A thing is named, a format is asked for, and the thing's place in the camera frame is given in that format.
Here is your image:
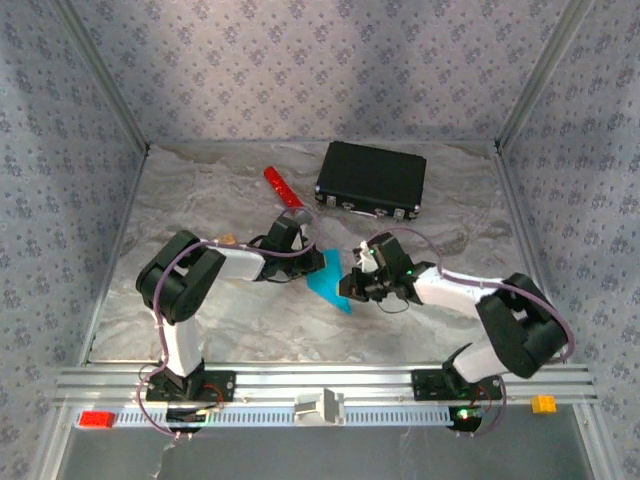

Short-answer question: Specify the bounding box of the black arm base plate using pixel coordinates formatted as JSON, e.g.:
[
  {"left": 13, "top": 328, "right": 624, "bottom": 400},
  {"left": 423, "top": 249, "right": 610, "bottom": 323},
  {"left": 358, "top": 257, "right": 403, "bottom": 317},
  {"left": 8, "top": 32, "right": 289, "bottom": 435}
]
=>
[
  {"left": 144, "top": 370, "right": 237, "bottom": 403},
  {"left": 412, "top": 368, "right": 504, "bottom": 402}
]

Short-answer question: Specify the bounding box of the red toy brick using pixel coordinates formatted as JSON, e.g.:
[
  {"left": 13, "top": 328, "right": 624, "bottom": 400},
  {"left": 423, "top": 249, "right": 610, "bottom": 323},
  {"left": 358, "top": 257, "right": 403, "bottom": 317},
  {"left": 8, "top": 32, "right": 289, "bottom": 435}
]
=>
[{"left": 79, "top": 410, "right": 117, "bottom": 429}]

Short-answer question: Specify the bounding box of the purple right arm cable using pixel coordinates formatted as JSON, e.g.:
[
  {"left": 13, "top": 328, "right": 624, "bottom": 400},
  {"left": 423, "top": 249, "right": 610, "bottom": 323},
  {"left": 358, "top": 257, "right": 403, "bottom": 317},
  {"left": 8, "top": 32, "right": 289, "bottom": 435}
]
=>
[{"left": 369, "top": 227, "right": 576, "bottom": 439}]

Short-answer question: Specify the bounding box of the aluminium mounting rail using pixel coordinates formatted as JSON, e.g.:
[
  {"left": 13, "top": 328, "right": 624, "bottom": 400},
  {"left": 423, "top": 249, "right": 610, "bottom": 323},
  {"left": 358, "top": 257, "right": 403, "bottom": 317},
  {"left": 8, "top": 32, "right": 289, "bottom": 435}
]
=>
[{"left": 49, "top": 362, "right": 600, "bottom": 407}]

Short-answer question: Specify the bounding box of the aluminium frame post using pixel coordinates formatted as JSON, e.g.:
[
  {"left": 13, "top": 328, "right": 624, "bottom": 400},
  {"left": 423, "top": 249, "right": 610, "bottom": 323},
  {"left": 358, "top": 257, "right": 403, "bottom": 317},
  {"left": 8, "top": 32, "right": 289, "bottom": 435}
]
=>
[
  {"left": 52, "top": 0, "right": 151, "bottom": 151},
  {"left": 494, "top": 0, "right": 599, "bottom": 151}
]

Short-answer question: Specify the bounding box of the slotted grey cable duct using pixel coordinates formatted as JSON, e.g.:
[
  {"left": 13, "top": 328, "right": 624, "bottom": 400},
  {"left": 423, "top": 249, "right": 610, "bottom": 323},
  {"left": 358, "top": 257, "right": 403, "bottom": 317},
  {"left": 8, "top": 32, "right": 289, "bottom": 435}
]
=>
[{"left": 69, "top": 405, "right": 496, "bottom": 429}]

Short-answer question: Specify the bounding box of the black hard case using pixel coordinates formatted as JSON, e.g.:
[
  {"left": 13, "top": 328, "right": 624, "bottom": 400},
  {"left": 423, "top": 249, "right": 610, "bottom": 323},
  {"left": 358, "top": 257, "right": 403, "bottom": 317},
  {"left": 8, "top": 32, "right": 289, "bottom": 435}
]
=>
[{"left": 314, "top": 140, "right": 428, "bottom": 221}]

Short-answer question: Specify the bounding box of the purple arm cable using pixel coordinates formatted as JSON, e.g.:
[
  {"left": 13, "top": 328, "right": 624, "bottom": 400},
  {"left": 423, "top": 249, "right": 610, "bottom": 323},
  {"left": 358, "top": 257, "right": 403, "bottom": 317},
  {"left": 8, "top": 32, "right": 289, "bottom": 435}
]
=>
[
  {"left": 137, "top": 208, "right": 321, "bottom": 441},
  {"left": 369, "top": 227, "right": 576, "bottom": 439}
]

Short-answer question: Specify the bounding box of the red glitter tube grey cap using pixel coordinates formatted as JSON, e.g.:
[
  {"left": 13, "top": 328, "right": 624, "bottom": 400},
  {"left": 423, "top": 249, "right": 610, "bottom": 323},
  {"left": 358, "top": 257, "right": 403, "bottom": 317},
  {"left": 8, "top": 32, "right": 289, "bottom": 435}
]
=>
[{"left": 263, "top": 166, "right": 314, "bottom": 226}]

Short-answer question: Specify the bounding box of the grey metal bracket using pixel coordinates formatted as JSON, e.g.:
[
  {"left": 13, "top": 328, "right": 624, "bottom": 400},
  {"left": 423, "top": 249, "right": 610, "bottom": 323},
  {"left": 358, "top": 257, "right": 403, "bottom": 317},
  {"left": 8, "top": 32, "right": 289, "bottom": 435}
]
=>
[{"left": 293, "top": 387, "right": 346, "bottom": 426}]

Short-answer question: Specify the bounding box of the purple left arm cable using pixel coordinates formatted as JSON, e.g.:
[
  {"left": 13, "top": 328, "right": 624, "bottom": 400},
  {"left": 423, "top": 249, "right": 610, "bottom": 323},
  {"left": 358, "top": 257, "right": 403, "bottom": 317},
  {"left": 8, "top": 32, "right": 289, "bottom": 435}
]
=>
[{"left": 137, "top": 208, "right": 321, "bottom": 441}]

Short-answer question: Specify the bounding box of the circuit board with LED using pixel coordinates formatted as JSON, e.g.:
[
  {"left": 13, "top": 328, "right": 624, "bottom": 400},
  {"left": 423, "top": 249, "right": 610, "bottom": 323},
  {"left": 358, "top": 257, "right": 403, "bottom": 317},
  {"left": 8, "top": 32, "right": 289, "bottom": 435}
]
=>
[
  {"left": 166, "top": 407, "right": 225, "bottom": 434},
  {"left": 447, "top": 404, "right": 494, "bottom": 432}
]

